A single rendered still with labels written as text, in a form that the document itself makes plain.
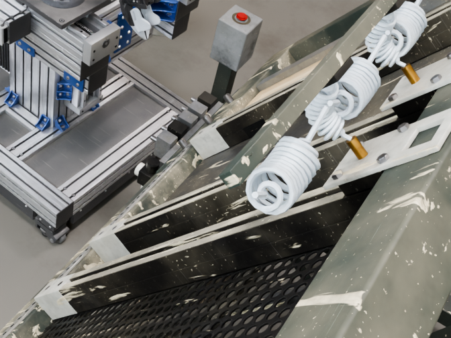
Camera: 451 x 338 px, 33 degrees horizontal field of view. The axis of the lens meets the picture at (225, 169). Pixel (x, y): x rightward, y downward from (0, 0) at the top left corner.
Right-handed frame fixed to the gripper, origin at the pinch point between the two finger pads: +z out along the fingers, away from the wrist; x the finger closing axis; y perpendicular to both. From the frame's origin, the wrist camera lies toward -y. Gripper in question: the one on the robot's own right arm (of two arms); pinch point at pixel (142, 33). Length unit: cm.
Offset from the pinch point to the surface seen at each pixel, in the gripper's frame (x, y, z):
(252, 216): -47, 66, 6
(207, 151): 13.8, -0.5, 43.3
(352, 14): 76, 15, 25
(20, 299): -20, -80, 106
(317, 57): 52, 16, 29
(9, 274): -15, -90, 101
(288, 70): 52, 5, 35
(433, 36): 18, 69, 2
